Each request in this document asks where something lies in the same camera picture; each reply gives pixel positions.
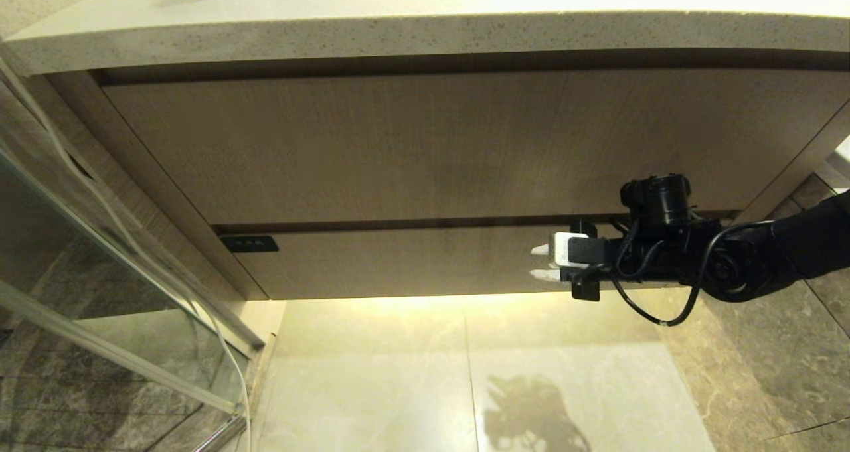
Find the black cable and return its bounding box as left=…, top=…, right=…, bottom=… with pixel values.
left=608, top=221, right=774, bottom=327

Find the wooden vanity cabinet frame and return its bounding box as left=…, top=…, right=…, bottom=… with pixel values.
left=41, top=70, right=272, bottom=301

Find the glass shower door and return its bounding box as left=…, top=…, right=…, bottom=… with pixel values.
left=0, top=148, right=263, bottom=452

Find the speckled stone countertop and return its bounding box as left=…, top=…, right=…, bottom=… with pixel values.
left=0, top=0, right=850, bottom=76

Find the tall wooden drawer front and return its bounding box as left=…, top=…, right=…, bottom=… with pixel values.
left=101, top=67, right=850, bottom=228

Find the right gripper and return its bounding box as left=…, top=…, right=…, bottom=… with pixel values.
left=529, top=218, right=679, bottom=302

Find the low wooden drawer front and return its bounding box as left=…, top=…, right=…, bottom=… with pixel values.
left=212, top=212, right=743, bottom=301

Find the black switch panel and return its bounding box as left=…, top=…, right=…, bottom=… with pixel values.
left=220, top=235, right=280, bottom=254

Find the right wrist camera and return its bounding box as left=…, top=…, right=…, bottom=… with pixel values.
left=554, top=232, right=609, bottom=268

